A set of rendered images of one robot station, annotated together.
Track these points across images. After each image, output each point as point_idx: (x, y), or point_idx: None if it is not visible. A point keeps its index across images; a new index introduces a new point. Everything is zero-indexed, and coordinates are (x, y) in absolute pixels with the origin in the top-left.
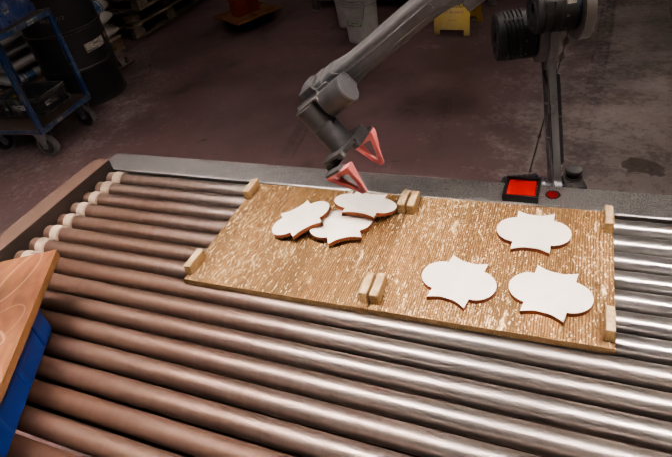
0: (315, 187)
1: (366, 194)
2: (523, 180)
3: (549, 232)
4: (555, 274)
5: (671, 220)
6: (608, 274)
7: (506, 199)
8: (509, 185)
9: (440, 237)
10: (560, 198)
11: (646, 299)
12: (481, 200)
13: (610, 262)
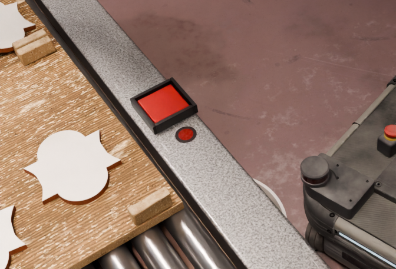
0: None
1: (15, 13)
2: (178, 95)
3: (80, 177)
4: (8, 228)
5: (240, 261)
6: (55, 268)
7: (134, 107)
8: (156, 91)
9: (4, 109)
10: (184, 145)
11: None
12: (116, 91)
13: (79, 256)
